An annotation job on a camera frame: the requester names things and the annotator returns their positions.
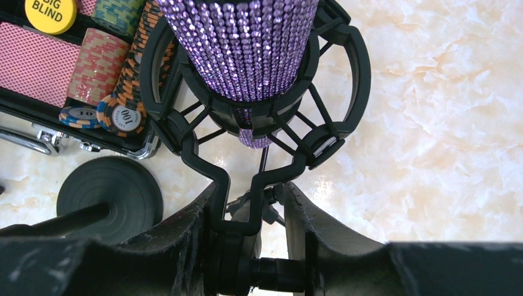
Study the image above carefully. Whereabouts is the green poker chip stack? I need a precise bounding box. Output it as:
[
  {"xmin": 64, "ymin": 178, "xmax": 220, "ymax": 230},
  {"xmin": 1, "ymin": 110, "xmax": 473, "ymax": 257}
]
[{"xmin": 91, "ymin": 0, "xmax": 145, "ymax": 38}]

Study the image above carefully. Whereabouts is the black poker chip case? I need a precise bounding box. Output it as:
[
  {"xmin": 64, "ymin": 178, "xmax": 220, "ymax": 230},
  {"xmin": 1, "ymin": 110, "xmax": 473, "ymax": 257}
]
[{"xmin": 1, "ymin": 1, "xmax": 160, "ymax": 160}]

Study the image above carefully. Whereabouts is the pink playing card deck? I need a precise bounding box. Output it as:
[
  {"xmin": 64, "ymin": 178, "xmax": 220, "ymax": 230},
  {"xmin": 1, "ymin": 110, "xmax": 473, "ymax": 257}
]
[{"xmin": 1, "ymin": 22, "xmax": 80, "ymax": 107}]

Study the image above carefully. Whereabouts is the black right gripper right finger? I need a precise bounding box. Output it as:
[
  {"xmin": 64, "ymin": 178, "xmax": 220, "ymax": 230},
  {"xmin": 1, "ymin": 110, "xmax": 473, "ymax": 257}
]
[{"xmin": 284, "ymin": 183, "xmax": 522, "ymax": 295}]

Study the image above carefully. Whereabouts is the yellow big blind button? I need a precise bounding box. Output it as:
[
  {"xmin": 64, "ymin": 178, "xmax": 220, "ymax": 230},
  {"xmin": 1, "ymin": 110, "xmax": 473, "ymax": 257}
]
[{"xmin": 24, "ymin": 0, "xmax": 78, "ymax": 35}]

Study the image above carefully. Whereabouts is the shock mount tripod stand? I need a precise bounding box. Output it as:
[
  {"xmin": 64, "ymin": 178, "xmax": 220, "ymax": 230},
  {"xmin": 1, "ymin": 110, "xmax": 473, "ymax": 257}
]
[{"xmin": 140, "ymin": 1, "xmax": 371, "ymax": 295}]

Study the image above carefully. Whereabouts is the purple glitter microphone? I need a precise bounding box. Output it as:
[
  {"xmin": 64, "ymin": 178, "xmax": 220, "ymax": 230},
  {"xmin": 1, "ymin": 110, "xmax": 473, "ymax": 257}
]
[{"xmin": 155, "ymin": 0, "xmax": 320, "ymax": 149}]

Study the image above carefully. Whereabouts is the orange black chip stack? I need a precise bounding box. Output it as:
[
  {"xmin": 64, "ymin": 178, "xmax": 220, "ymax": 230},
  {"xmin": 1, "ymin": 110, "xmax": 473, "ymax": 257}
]
[{"xmin": 96, "ymin": 1, "xmax": 163, "ymax": 138}]

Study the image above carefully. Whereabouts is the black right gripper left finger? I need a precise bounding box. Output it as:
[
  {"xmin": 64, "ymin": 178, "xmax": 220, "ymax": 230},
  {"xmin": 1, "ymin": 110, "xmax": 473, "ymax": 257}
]
[{"xmin": 1, "ymin": 184, "xmax": 215, "ymax": 295}]

